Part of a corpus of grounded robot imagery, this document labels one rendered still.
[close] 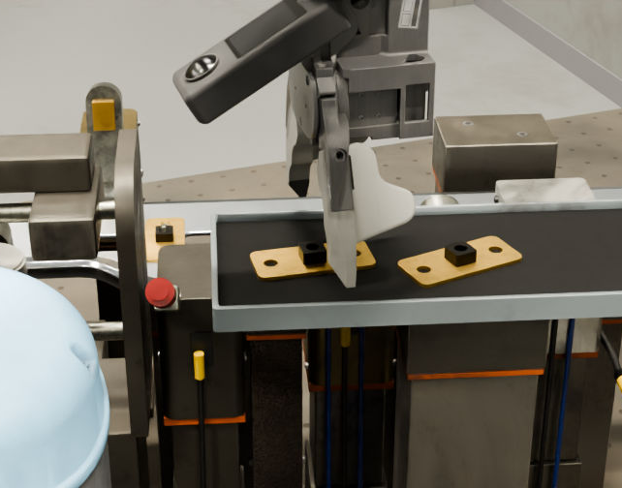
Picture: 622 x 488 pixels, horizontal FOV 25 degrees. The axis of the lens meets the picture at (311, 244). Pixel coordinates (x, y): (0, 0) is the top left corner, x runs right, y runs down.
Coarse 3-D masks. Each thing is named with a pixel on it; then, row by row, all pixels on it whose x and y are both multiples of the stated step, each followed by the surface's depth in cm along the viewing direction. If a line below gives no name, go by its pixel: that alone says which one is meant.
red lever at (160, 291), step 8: (152, 280) 97; (160, 280) 97; (168, 280) 97; (152, 288) 97; (160, 288) 97; (168, 288) 97; (176, 288) 108; (152, 296) 97; (160, 296) 97; (168, 296) 97; (176, 296) 108; (152, 304) 97; (160, 304) 97; (168, 304) 98; (176, 304) 108; (160, 312) 110
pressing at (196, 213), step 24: (456, 192) 145; (480, 192) 145; (600, 192) 144; (144, 216) 140; (168, 216) 140; (192, 216) 140; (24, 240) 135; (48, 264) 131; (72, 264) 131; (96, 264) 131
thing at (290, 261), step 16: (320, 240) 99; (256, 256) 99; (272, 256) 99; (288, 256) 99; (304, 256) 98; (320, 256) 98; (368, 256) 99; (256, 272) 97; (272, 272) 97; (288, 272) 97; (304, 272) 97; (320, 272) 97
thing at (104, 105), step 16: (96, 96) 142; (112, 96) 142; (96, 112) 142; (112, 112) 142; (96, 128) 142; (112, 128) 142; (96, 144) 143; (112, 144) 144; (96, 160) 144; (112, 160) 144; (112, 176) 145; (112, 192) 145
